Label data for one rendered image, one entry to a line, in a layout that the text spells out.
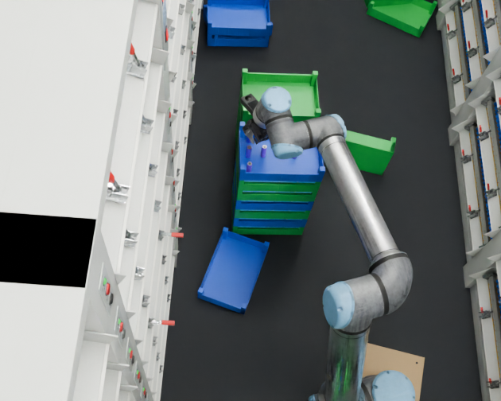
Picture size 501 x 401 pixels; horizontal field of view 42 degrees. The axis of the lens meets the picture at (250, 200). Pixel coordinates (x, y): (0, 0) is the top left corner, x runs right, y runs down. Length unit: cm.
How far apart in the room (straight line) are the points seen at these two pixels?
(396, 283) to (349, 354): 26
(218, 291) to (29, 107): 183
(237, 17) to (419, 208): 127
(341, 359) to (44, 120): 124
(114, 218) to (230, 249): 165
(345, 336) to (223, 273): 99
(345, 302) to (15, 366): 107
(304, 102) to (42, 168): 186
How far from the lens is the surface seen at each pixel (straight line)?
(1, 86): 99
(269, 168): 238
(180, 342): 262
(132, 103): 124
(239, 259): 273
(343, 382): 203
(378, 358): 256
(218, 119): 305
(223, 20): 331
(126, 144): 120
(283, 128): 202
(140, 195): 137
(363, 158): 292
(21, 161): 91
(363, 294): 174
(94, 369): 105
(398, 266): 179
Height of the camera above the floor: 254
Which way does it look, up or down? 63 degrees down
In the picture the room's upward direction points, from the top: 10 degrees clockwise
